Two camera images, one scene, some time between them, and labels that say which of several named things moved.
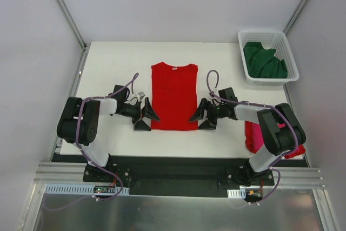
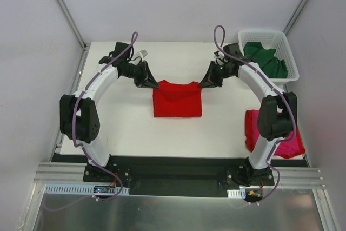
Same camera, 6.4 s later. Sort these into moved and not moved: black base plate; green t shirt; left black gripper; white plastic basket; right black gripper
Moved: right black gripper; left black gripper
Not moved: green t shirt; white plastic basket; black base plate
